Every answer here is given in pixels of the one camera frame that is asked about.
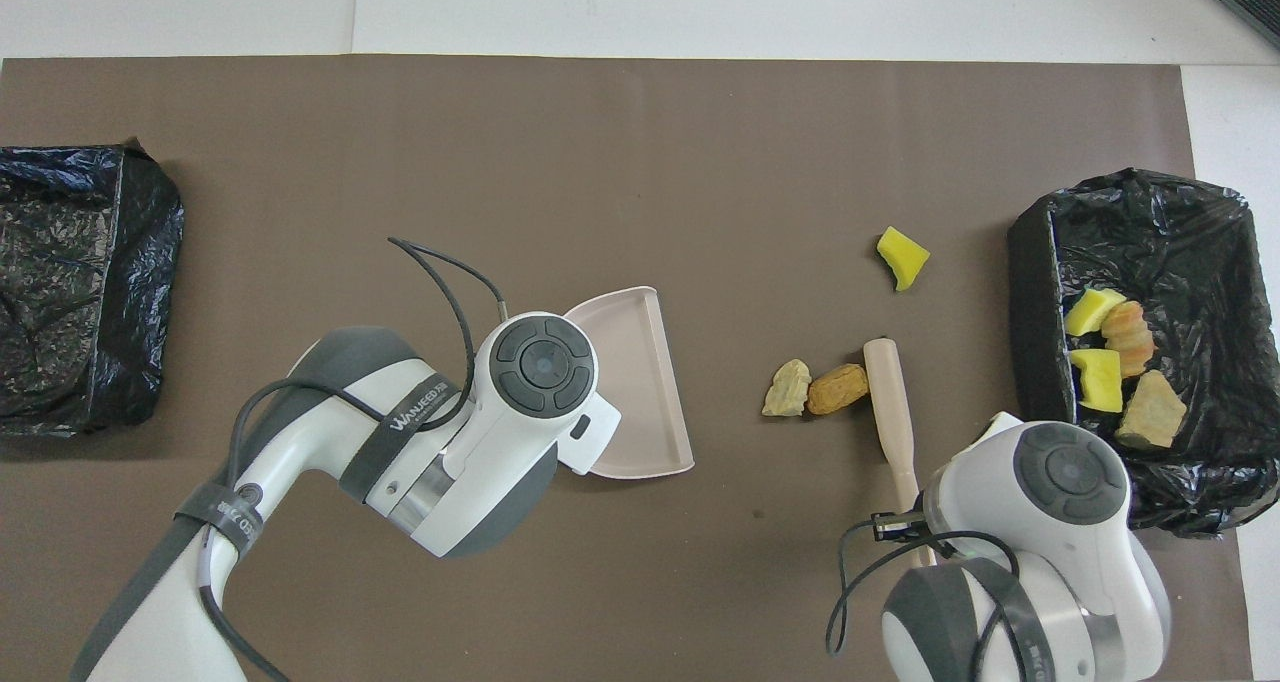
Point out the beige hand brush black bristles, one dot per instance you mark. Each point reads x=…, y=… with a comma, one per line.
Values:
x=885, y=392

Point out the beige plastic dustpan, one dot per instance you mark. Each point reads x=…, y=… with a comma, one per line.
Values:
x=630, y=382

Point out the orange striped curled sponge piece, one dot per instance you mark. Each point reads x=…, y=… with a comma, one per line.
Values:
x=1128, y=337

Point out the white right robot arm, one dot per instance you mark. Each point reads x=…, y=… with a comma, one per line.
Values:
x=1100, y=587

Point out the yellow and green sponge piece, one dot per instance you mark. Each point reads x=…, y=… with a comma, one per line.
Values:
x=1092, y=312

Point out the brown oval sponge piece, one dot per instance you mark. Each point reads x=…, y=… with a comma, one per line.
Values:
x=838, y=389

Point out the black bag lined bin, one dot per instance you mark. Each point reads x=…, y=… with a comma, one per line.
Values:
x=1150, y=222
x=140, y=252

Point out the yellow sponge wedge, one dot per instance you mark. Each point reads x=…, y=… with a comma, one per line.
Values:
x=903, y=257

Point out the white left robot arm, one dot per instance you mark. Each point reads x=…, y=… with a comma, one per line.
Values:
x=330, y=432

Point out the notched yellow sponge piece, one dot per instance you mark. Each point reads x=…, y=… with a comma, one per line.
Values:
x=1098, y=382

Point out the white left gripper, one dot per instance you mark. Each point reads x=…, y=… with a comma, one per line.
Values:
x=592, y=432

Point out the brown paper table mat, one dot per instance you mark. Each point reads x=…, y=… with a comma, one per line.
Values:
x=640, y=162

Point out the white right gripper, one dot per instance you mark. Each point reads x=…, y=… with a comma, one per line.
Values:
x=1003, y=426

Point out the beige green sponge chunk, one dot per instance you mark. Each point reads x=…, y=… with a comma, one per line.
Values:
x=1152, y=410

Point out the pale yellow sponge chunk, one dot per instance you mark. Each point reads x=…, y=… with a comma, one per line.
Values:
x=787, y=390

